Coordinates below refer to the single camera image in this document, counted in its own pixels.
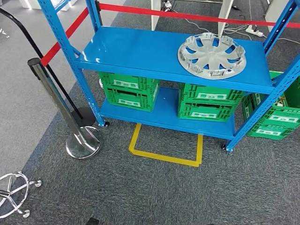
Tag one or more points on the blue metal shelf rack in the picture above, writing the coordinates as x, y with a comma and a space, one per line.
140, 52

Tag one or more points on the white power strip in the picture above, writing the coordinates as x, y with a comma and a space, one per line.
254, 31

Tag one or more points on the red barrier belt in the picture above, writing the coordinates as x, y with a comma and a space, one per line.
163, 13
58, 46

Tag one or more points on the black round stool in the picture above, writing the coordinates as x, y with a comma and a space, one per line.
13, 186

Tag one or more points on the grey wheel hubcap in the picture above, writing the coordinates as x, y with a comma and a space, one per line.
211, 56

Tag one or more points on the black robot left foot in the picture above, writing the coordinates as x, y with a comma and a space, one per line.
92, 221

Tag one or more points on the chrome stool base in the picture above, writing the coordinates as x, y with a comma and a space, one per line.
4, 32

